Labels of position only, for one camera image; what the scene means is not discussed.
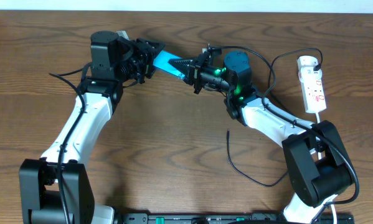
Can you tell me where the Galaxy S25 smartphone cyan screen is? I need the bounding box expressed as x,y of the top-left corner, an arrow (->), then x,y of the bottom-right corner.
153,50 -> 184,79

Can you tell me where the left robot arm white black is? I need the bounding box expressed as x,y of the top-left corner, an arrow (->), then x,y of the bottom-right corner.
19,30 -> 166,223

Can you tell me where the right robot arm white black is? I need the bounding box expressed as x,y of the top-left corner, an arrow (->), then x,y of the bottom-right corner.
168,46 -> 359,223

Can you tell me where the white USB charger adapter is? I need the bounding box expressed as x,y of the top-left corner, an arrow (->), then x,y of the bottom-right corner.
297,55 -> 318,70

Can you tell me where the white power strip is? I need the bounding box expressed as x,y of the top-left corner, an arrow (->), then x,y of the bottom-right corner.
298,67 -> 326,114

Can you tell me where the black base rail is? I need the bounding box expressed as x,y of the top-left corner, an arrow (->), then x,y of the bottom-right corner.
120,212 -> 355,224

